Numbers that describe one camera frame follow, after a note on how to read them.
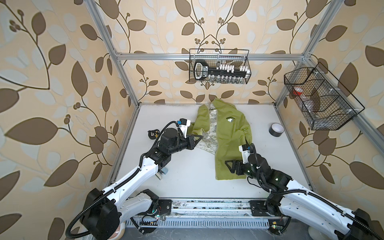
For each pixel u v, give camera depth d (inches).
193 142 27.2
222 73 32.7
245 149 27.7
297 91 31.8
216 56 35.6
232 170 27.4
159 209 29.0
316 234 24.8
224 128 39.9
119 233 25.7
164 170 33.6
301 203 19.7
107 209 15.3
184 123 26.7
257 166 22.4
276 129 40.5
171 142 23.3
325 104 29.0
